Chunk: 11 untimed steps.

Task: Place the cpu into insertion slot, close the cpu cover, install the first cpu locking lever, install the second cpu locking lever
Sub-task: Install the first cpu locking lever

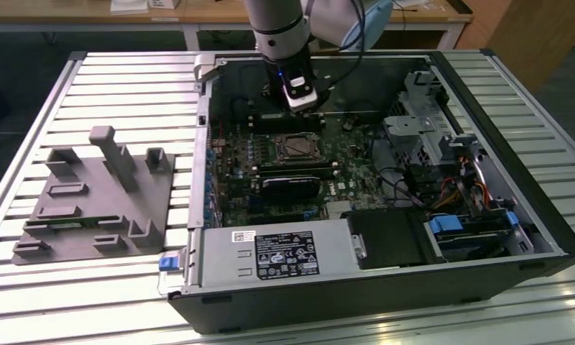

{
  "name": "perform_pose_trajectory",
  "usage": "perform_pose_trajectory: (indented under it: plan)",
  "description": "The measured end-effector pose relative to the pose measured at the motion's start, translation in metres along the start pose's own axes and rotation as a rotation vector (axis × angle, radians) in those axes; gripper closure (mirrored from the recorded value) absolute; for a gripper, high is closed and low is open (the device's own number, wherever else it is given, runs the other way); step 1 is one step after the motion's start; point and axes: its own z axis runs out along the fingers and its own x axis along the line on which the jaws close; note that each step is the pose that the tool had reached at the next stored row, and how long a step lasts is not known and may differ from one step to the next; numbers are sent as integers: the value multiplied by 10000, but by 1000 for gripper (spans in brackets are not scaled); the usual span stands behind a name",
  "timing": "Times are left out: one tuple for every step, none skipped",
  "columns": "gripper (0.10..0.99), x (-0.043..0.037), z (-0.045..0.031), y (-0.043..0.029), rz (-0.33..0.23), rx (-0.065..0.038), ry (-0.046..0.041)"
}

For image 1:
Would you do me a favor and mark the green RAM stick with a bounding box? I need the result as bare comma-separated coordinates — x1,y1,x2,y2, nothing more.
47,218,102,230

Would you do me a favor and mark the wooden cabinet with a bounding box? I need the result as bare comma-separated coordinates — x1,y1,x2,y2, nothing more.
453,0,575,93

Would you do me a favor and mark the hard disk in blue carrier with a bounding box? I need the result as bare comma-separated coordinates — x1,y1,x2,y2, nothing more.
422,211,522,262

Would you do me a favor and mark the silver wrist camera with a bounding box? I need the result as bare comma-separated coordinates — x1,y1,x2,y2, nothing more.
282,73,321,114

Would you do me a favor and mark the CPU socket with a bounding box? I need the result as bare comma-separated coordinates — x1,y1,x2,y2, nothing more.
271,131,325,162

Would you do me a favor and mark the orange yellow wire bundle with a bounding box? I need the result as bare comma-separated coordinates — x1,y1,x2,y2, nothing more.
432,178,492,211

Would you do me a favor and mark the grey metal drive cage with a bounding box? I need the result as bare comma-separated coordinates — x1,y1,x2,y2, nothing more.
382,70,485,170

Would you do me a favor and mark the metal socket cover frame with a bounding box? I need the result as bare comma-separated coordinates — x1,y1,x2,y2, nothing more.
274,132,322,160

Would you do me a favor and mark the grey parts rack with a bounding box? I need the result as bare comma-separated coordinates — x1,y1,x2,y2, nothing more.
10,125,178,266

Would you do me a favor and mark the grey power supply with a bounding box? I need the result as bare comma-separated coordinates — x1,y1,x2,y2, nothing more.
199,217,369,288

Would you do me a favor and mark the thick black cable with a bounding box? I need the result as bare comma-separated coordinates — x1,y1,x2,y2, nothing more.
370,125,436,211

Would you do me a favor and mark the wooden desk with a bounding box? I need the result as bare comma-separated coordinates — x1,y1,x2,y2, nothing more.
0,0,476,51

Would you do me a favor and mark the silver chipset heatsink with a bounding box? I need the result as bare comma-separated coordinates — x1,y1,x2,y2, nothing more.
325,201,355,216

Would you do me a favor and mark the blue case latch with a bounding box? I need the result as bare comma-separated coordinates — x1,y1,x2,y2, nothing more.
157,252,185,273

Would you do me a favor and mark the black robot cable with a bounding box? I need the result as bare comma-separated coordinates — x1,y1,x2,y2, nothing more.
322,0,370,96

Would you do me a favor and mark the white box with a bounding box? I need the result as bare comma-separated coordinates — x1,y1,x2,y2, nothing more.
110,0,151,16

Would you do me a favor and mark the green motherboard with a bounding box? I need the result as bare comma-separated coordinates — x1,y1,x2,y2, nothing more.
210,118,404,229

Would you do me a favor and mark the black open PC case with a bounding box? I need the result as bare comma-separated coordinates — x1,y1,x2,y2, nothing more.
166,49,575,335

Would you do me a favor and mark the black plastic shroud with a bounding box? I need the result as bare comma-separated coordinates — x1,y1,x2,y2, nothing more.
346,209,438,271

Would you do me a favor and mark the black graphics card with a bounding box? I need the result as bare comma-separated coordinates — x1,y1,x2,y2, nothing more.
261,175,322,206

